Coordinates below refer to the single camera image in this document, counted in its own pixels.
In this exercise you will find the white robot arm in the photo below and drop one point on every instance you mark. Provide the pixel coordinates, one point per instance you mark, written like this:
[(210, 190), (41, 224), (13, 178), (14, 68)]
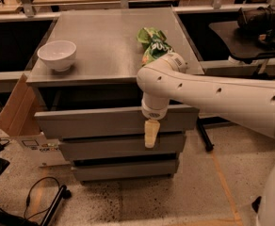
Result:
[(166, 78)]

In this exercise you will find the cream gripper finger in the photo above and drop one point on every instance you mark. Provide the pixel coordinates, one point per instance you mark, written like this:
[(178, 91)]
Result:
[(151, 129)]

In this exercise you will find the white bowl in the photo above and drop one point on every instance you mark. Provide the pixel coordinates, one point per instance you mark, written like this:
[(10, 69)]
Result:
[(58, 55)]

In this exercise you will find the cardboard box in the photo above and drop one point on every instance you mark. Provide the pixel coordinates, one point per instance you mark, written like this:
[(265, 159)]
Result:
[(18, 122)]

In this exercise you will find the grey bottom drawer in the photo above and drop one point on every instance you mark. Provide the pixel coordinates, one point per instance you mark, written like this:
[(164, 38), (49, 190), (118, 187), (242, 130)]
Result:
[(125, 170)]

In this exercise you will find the green chip bag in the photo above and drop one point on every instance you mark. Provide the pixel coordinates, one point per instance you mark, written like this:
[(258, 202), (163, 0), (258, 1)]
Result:
[(154, 44)]

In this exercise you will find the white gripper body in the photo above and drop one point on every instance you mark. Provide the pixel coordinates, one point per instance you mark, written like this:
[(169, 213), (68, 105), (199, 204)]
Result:
[(153, 113)]

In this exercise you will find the grey drawer cabinet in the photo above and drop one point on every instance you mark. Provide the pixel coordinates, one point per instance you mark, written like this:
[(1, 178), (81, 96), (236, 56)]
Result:
[(108, 57)]

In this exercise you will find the black side table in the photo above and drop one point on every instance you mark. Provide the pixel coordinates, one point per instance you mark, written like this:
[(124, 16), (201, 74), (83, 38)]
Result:
[(238, 41)]

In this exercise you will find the grey middle drawer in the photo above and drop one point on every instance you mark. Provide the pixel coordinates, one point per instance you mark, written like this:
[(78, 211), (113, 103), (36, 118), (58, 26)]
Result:
[(132, 145)]

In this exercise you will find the black device on table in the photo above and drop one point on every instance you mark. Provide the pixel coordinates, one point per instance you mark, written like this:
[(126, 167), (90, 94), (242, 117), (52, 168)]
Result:
[(259, 22)]

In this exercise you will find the black stand leg with wheel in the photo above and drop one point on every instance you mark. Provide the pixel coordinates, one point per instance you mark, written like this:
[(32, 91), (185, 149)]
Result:
[(63, 194)]

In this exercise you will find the grey top drawer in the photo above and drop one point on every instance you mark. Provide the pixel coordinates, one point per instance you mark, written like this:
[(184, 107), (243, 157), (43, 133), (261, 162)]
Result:
[(106, 122)]

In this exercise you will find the grey drawer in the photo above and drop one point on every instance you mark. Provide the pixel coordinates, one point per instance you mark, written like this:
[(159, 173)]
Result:
[(106, 122), (132, 145), (125, 170)]

